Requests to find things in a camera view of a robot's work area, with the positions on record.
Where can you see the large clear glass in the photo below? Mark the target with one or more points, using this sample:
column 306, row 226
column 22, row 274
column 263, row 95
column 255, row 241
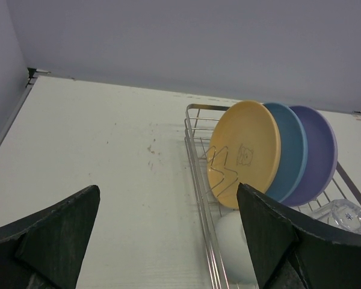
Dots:
column 340, row 213

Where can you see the blue plate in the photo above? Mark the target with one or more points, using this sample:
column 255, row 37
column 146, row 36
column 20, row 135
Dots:
column 294, row 151

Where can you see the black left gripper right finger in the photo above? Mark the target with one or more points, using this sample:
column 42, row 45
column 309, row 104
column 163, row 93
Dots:
column 289, row 249

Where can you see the purple plate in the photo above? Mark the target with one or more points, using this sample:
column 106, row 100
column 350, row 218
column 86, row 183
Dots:
column 322, row 156

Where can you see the metal wire dish rack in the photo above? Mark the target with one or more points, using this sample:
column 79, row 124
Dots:
column 199, row 123

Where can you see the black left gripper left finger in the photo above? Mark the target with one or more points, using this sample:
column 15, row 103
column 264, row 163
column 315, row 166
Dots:
column 46, row 249

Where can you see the white bowl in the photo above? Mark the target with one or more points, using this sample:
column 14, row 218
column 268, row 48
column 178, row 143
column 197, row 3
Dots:
column 234, row 251

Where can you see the yellow plate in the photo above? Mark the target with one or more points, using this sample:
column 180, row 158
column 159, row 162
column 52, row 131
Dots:
column 245, row 148

